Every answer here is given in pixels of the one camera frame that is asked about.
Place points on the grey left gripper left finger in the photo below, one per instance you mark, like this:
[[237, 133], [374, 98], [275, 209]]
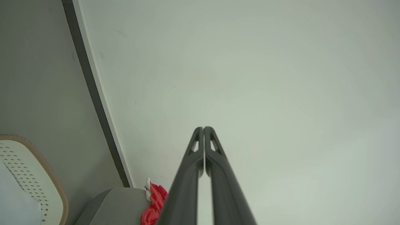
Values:
[[184, 187]]

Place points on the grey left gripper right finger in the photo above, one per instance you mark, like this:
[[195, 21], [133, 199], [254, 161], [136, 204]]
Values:
[[226, 190]]

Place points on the red garment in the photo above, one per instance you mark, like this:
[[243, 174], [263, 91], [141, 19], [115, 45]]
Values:
[[153, 204]]

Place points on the white basket with woven rim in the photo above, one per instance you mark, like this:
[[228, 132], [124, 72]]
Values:
[[37, 175]]

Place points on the pale blue clothing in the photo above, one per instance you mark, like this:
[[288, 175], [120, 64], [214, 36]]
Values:
[[15, 203]]

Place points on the white plastic hook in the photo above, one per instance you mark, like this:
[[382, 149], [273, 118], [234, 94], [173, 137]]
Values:
[[147, 191]]

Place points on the light grey fabric sofa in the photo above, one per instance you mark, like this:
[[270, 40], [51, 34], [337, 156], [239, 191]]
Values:
[[115, 207]]

